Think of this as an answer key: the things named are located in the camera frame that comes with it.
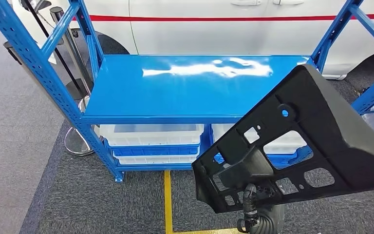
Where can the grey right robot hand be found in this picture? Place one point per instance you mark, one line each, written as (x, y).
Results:
(250, 200)

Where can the black plastic panel part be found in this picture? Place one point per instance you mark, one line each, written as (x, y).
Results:
(335, 113)

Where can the blue metal shelf rack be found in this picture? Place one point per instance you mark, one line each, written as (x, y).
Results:
(174, 93)

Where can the translucent plastic bin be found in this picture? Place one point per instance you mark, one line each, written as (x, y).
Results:
(280, 150)
(151, 137)
(224, 132)
(154, 160)

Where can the white car with red stripe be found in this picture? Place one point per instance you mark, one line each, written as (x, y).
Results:
(206, 35)

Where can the black stanchion pole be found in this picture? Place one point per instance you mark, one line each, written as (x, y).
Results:
(50, 45)

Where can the chrome stanchion post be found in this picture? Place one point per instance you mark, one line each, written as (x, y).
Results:
(72, 51)
(75, 145)

